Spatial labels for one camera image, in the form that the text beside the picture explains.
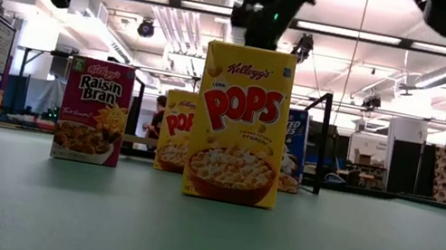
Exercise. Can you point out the black table frame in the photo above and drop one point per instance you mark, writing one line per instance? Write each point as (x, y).
(376, 194)

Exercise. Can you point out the black ceiling device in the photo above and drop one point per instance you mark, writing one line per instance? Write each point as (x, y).
(372, 101)

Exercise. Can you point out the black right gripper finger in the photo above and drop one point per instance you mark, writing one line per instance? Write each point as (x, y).
(241, 15)
(267, 31)

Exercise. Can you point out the green table mat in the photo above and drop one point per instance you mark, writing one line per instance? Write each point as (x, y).
(202, 241)

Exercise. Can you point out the pink Raisin Bran cereal box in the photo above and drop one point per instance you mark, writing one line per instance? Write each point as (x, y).
(98, 89)
(6, 77)

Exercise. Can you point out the black hanging camera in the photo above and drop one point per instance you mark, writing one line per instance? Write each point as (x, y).
(303, 47)

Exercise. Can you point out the cardboard box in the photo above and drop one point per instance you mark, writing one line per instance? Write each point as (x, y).
(363, 159)

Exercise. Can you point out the person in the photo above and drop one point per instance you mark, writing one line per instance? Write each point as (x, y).
(156, 124)

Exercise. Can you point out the grey curtain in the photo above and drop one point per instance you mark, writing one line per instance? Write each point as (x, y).
(44, 95)

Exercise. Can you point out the yellow Corn Pops cereal box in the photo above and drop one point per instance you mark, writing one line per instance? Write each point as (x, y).
(244, 110)
(177, 126)

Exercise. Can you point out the black overhead light bar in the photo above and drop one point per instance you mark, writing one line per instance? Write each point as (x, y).
(406, 44)

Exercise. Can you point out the black cabinet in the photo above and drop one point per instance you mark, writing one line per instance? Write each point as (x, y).
(336, 147)

